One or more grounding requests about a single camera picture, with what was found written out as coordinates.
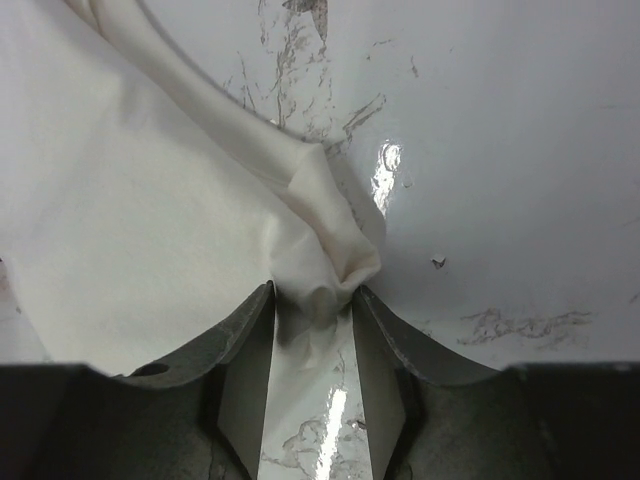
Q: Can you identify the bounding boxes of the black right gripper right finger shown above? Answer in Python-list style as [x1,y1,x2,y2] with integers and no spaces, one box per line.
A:
[352,286,498,479]

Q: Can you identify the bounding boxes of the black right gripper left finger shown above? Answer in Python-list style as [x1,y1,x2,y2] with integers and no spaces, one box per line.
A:
[124,282,275,479]

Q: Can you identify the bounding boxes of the white t-shirt red print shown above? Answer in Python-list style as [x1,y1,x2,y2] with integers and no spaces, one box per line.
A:
[1,1,380,374]

